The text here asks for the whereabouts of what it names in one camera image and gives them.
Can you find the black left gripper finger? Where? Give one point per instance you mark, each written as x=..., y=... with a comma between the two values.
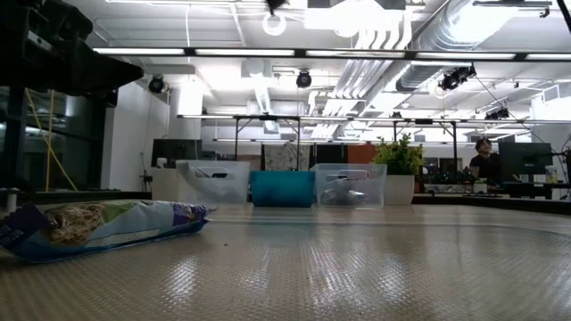
x=107, y=76

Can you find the round white ceiling lamp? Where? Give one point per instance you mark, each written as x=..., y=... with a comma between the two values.
x=274, y=27

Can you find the light blue snack bag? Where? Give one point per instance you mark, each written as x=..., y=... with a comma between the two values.
x=111, y=223

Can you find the grey patterned cloth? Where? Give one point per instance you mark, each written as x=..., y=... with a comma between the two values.
x=285, y=156

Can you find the clear plastic bin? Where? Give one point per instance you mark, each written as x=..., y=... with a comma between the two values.
x=379, y=171
x=241, y=169

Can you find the teal plastic bin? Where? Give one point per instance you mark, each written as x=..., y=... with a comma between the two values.
x=281, y=189

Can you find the black ceiling spotlight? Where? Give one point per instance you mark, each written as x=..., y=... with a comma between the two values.
x=497, y=114
x=455, y=79

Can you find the leafy green plant white pot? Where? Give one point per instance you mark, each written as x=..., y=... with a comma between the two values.
x=401, y=156

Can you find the person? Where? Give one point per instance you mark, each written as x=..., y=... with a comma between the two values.
x=486, y=165

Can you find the tan baking mat grey border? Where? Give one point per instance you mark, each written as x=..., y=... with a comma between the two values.
x=357, y=276

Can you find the black monitor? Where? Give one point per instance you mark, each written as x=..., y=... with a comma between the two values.
x=524, y=158

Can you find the clear jar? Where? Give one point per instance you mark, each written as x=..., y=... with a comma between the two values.
x=551, y=175

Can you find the black ceiling camera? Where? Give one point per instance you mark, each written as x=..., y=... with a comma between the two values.
x=157, y=84
x=304, y=79

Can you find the background black metal frame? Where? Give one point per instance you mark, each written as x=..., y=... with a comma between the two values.
x=267, y=117
x=455, y=147

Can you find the white cylinder post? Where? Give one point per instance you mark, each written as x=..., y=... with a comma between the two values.
x=11, y=200

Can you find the silver ventilation duct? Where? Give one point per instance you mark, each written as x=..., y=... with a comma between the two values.
x=424, y=76

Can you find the orange wall panel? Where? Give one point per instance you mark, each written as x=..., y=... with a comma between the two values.
x=361, y=153

